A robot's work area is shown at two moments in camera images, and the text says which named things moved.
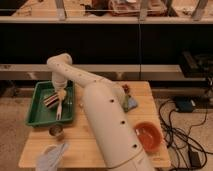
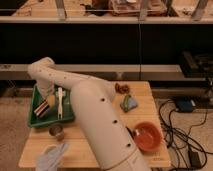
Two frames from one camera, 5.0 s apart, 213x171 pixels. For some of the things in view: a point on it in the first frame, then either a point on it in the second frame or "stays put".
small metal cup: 56,131 stays put
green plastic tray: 40,114 stays put
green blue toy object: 128,103 stays put
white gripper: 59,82 → 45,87
